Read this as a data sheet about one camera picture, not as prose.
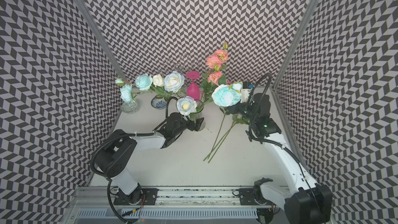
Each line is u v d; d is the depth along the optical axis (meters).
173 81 0.59
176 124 0.69
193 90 0.85
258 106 0.52
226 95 0.50
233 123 0.98
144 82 0.59
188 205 0.72
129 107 1.06
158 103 1.08
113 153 0.46
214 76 0.67
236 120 0.99
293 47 0.91
